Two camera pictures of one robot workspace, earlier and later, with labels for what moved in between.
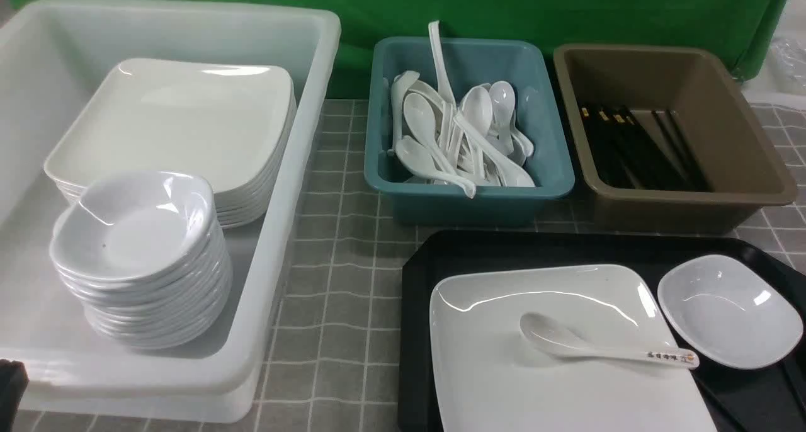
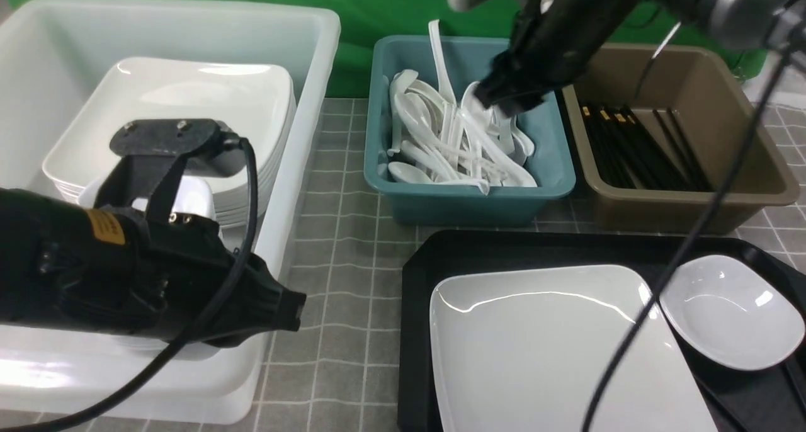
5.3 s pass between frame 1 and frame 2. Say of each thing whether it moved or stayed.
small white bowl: stayed
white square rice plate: stayed
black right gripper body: moved
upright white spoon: stayed
